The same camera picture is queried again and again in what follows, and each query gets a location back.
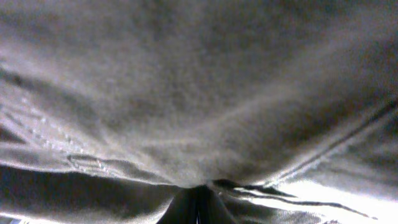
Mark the grey-green shorts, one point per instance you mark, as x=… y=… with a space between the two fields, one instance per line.
x=287 y=110

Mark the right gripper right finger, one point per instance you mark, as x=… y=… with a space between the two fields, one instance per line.
x=211 y=209

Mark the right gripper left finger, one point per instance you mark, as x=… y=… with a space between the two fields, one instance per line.
x=183 y=208

